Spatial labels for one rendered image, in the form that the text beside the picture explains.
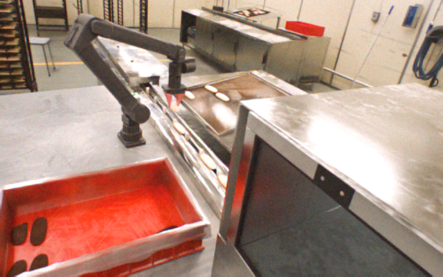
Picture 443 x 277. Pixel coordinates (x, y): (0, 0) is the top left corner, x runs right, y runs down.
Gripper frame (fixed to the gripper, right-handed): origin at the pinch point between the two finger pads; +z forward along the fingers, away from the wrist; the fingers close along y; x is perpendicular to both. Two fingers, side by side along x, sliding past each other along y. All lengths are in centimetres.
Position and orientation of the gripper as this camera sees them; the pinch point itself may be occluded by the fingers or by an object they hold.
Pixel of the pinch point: (173, 104)
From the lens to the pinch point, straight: 136.9
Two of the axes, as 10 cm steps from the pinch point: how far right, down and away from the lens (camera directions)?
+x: 4.9, 4.4, -7.6
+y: -8.7, 1.3, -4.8
